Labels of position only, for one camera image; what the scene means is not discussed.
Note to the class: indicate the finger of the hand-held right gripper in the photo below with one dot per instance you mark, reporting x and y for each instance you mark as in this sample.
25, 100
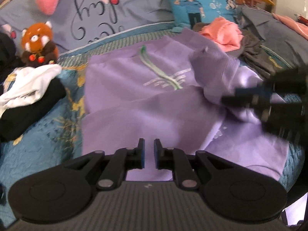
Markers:
240, 101
250, 91

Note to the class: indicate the black folded cloth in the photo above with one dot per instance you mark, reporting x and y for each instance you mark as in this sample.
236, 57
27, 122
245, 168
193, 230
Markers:
36, 110

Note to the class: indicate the white cloth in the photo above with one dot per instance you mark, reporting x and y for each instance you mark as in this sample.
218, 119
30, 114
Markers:
28, 84

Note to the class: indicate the pink crumpled garment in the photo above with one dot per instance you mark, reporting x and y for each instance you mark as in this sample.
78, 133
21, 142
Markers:
223, 33

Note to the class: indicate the red panda plush toy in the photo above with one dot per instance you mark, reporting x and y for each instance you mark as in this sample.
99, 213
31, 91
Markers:
38, 43

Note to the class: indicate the grey-blue script printed pillow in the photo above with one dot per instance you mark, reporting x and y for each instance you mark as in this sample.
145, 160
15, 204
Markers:
132, 4

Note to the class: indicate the pink cloth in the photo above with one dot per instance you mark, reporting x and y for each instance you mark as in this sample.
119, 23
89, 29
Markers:
292, 25

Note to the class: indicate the grey pants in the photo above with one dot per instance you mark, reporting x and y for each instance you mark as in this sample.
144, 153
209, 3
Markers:
255, 53

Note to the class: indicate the grey-blue duvet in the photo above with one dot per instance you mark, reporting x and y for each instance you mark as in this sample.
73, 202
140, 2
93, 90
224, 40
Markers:
276, 36

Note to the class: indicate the purple sweatshirt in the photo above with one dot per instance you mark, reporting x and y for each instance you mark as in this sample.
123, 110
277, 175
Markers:
144, 105

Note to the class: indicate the blue cartoon printed cushion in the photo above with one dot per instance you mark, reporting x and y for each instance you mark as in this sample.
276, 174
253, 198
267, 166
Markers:
204, 0

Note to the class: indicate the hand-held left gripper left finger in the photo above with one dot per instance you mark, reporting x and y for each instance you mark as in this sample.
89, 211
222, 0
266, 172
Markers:
143, 152

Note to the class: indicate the blue deer printed quilt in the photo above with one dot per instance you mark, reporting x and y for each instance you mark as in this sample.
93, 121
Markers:
43, 137

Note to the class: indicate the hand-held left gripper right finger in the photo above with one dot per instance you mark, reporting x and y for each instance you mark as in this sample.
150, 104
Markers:
156, 152

